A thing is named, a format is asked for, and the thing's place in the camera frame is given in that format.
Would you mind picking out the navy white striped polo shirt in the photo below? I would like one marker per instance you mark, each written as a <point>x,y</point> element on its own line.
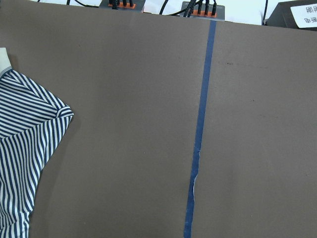
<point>33,122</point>

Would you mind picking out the orange black usb hub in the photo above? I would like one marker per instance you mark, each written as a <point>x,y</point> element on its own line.
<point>217,14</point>
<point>124,5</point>

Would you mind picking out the black box with label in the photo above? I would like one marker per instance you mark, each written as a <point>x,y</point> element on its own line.
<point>295,14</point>

